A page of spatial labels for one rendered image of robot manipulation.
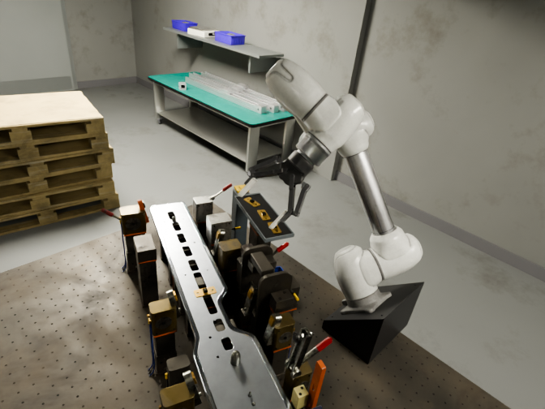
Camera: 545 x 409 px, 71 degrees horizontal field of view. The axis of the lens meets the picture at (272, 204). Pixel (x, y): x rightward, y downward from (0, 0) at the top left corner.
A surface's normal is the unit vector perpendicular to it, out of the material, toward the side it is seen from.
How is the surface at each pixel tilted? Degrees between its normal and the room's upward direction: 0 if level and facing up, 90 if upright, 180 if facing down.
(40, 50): 90
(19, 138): 90
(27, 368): 0
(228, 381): 0
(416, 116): 90
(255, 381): 0
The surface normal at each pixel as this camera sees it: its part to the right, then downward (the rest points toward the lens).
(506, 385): 0.10, -0.85
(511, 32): -0.71, 0.30
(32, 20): 0.70, 0.43
